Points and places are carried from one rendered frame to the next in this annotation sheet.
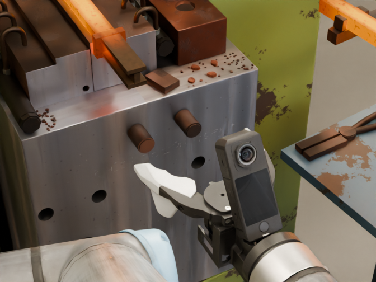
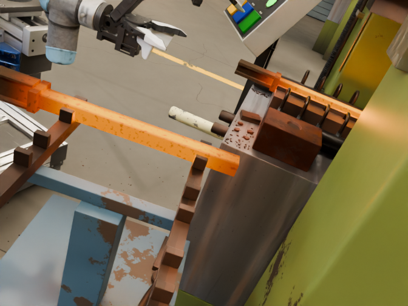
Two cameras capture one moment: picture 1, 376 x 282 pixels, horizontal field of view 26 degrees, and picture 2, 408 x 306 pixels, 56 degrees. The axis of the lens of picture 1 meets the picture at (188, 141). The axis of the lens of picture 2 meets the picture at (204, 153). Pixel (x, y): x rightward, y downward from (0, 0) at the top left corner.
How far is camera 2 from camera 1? 156 cm
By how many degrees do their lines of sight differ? 91
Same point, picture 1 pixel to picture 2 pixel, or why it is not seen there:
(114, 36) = (273, 74)
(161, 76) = (251, 115)
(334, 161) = (148, 248)
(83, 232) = not seen: hidden behind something
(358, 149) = (139, 269)
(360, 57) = not seen: outside the picture
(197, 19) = (273, 116)
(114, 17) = (300, 100)
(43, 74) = not seen: hidden behind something
